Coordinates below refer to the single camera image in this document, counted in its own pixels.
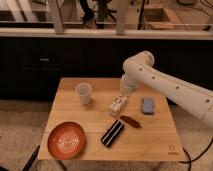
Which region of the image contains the white bottle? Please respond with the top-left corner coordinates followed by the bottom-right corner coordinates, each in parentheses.
top-left (108, 96), bottom-right (128, 116)

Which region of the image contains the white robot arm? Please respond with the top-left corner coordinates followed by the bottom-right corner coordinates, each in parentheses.
top-left (120, 51), bottom-right (213, 129)

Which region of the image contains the blue sponge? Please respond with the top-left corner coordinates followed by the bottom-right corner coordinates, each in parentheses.
top-left (142, 98), bottom-right (154, 115)

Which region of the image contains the black striped case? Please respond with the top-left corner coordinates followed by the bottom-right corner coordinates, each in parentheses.
top-left (101, 120), bottom-right (124, 148)

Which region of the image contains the orange bowl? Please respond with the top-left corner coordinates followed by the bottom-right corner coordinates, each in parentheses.
top-left (47, 122), bottom-right (86, 160)

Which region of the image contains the wooden box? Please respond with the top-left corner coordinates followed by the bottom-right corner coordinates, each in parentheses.
top-left (144, 7), bottom-right (181, 30)

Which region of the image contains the black chair leg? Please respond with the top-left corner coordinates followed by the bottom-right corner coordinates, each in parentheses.
top-left (22, 145), bottom-right (40, 171)

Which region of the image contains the black cable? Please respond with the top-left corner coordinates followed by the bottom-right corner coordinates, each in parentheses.
top-left (180, 137), bottom-right (213, 171)

